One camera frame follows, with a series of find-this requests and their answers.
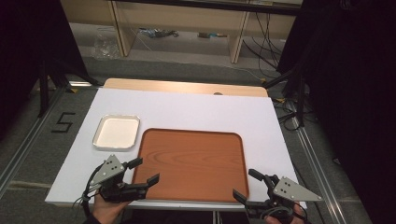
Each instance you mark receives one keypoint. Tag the aluminium floor rail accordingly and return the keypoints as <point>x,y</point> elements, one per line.
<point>28,140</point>
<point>320,174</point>

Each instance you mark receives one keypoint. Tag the white table cover board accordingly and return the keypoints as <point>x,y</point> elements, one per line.
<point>193,109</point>

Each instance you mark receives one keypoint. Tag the white square metal tray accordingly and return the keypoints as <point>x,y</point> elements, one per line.
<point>116,132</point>

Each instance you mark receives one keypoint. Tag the light wooden desk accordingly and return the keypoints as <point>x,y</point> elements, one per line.
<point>174,86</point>

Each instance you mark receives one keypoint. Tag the blue crumpled wrapper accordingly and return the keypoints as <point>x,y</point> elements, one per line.
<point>157,32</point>

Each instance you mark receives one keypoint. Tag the person's right hand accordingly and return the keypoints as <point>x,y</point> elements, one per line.
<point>286,217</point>

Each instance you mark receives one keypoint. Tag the brown wooden serving tray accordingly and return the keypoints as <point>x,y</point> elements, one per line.
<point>193,165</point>

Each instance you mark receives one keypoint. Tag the black tripod stand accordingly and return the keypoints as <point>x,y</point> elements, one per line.
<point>46,84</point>
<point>295,87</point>

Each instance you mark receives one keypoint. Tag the small brown floor object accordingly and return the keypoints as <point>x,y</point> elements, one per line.
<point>211,35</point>

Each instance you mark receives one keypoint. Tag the person's left hand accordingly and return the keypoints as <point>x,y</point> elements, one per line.
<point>106,211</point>

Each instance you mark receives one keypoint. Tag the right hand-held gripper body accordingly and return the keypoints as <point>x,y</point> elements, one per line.
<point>285,196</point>

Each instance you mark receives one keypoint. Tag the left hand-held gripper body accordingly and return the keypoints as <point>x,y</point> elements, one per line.
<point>109,174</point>

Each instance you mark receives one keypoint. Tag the clear plastic bag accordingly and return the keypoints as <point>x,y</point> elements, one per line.
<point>104,43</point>

